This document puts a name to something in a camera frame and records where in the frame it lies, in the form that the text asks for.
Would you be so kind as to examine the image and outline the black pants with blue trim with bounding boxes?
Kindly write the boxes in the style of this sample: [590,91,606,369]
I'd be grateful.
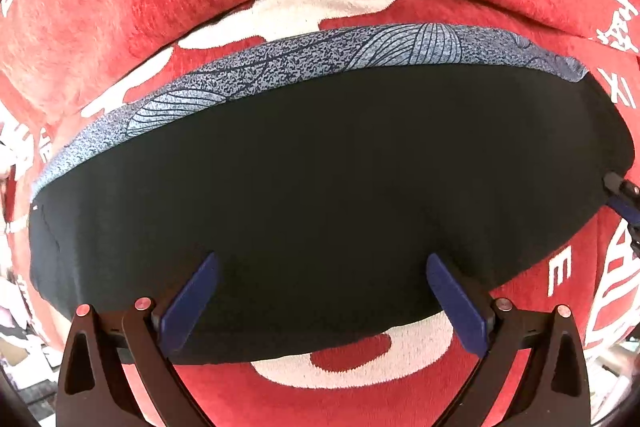
[29,23,634,364]

